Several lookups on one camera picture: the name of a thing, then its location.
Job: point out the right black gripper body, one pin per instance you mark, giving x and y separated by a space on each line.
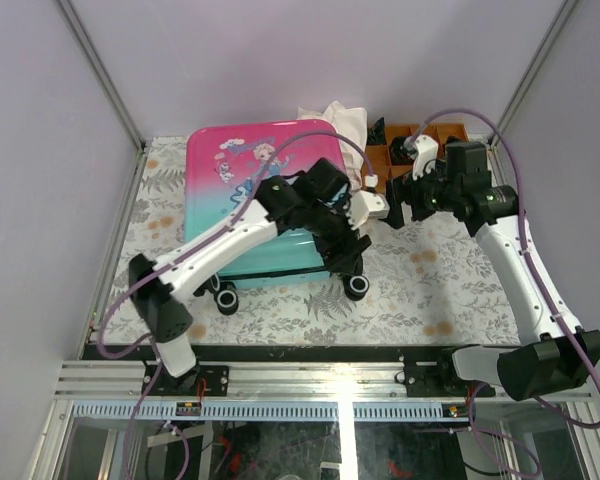
440 192

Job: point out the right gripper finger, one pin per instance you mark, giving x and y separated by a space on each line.
421 210
395 193

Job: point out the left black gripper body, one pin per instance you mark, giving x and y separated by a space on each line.
328 223

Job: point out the pink and teal suitcase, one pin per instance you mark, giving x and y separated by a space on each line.
224 165

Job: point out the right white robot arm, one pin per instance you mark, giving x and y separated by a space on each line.
555 350

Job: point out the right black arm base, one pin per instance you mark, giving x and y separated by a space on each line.
427 373

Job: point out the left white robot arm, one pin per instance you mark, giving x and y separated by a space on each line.
162 287

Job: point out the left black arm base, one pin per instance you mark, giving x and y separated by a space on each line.
201 381

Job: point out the rolled dark sock middle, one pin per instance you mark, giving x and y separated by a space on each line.
399 150

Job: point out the orange compartment tray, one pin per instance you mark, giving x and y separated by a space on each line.
442 133

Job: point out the rolled dark sock outside tray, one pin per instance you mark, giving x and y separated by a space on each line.
376 133

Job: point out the white crumpled cloth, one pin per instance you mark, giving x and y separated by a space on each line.
352 124

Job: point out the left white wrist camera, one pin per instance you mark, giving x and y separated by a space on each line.
366 205

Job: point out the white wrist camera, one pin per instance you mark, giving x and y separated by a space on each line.
426 156
366 205

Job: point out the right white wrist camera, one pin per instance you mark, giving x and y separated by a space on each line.
426 156

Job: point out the aluminium mounting rail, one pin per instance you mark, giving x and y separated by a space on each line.
284 383

